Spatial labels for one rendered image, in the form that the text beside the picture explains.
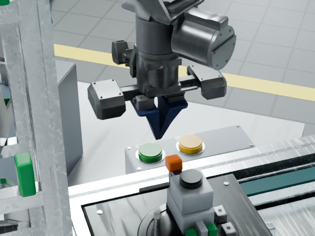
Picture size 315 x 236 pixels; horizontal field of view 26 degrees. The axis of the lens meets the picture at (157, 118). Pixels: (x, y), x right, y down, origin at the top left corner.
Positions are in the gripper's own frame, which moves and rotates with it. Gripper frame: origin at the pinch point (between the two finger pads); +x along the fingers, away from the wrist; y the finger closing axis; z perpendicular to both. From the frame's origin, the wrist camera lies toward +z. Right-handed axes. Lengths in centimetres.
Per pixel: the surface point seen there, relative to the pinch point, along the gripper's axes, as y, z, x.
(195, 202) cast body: 0.3, -16.0, 2.0
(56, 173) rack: 19.8, -35.0, -23.6
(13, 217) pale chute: 22.9, -19.9, -5.9
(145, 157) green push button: -0.2, 6.7, 12.3
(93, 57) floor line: -35, 200, 110
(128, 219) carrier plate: 6.5, -6.1, 12.3
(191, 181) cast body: 0.3, -14.5, -0.2
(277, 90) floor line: -105, 147, 109
